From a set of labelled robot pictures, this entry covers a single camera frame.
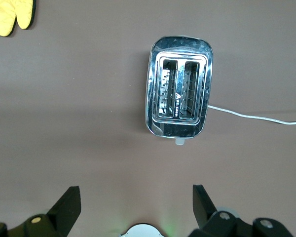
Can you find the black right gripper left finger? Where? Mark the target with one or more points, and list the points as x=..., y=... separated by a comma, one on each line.
x=61, y=212

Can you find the yellow quilted oven mitt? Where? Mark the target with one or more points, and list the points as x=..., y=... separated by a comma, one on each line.
x=2, y=17

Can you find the chrome two-slot toaster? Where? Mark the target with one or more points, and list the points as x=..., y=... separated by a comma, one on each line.
x=178, y=128

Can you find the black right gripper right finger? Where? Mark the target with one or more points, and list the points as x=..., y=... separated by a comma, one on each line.
x=212, y=222

